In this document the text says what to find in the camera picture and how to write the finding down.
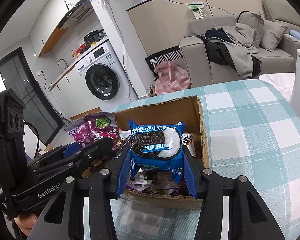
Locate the purple candy bag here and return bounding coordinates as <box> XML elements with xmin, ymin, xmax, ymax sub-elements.
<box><xmin>65</xmin><ymin>112</ymin><xmax>120</xmax><ymax>151</ymax></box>

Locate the white purple snack packet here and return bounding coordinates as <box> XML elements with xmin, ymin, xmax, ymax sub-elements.
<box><xmin>125</xmin><ymin>169</ymin><xmax>190</xmax><ymax>196</ymax></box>

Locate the blue Oreo packet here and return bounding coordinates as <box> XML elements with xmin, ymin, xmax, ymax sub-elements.
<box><xmin>115</xmin><ymin>120</ymin><xmax>186</xmax><ymax>197</ymax></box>

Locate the white red snack bag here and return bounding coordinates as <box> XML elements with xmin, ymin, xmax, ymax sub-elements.
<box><xmin>181</xmin><ymin>132</ymin><xmax>201</xmax><ymax>158</ymax></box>

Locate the person's left hand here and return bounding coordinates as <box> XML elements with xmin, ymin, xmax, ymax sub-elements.
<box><xmin>14</xmin><ymin>213</ymin><xmax>38</xmax><ymax>230</ymax></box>

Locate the white washing machine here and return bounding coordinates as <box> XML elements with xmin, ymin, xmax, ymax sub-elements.
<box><xmin>75</xmin><ymin>41</ymin><xmax>139</xmax><ymax>112</ymax></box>

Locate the teal plaid tablecloth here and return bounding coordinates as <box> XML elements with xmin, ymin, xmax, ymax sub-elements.
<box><xmin>110</xmin><ymin>79</ymin><xmax>300</xmax><ymax>239</ymax></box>

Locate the black framed glass door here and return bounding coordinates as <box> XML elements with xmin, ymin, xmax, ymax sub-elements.
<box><xmin>0</xmin><ymin>47</ymin><xmax>62</xmax><ymax>145</ymax></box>

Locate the brown SF cardboard box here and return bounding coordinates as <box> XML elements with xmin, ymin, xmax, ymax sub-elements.
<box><xmin>112</xmin><ymin>95</ymin><xmax>209</xmax><ymax>210</ymax></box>

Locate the pink plastic bag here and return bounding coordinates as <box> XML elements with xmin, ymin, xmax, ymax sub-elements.
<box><xmin>154</xmin><ymin>61</ymin><xmax>191</xmax><ymax>95</ymax></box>

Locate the range hood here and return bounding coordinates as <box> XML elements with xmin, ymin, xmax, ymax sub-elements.
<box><xmin>57</xmin><ymin>0</ymin><xmax>93</xmax><ymax>30</ymax></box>

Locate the black patterned chair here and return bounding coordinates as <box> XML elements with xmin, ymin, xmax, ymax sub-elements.
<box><xmin>145</xmin><ymin>46</ymin><xmax>183</xmax><ymax>74</ymax></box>

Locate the grey sofa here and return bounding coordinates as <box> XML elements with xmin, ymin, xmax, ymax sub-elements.
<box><xmin>179</xmin><ymin>0</ymin><xmax>300</xmax><ymax>87</ymax></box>

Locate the grey clothes pile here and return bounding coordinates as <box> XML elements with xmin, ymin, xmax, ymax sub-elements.
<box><xmin>204</xmin><ymin>23</ymin><xmax>261</xmax><ymax>79</ymax></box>

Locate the grey cushion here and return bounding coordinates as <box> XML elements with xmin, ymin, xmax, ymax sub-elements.
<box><xmin>260</xmin><ymin>20</ymin><xmax>288</xmax><ymax>52</ymax></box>
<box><xmin>237</xmin><ymin>11</ymin><xmax>264</xmax><ymax>48</ymax></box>

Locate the blue cable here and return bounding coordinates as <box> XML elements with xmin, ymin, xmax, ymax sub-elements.
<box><xmin>67</xmin><ymin>0</ymin><xmax>236</xmax><ymax>17</ymax></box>

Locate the white wall power strip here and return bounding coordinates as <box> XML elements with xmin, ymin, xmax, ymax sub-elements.
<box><xmin>188</xmin><ymin>2</ymin><xmax>205</xmax><ymax>19</ymax></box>

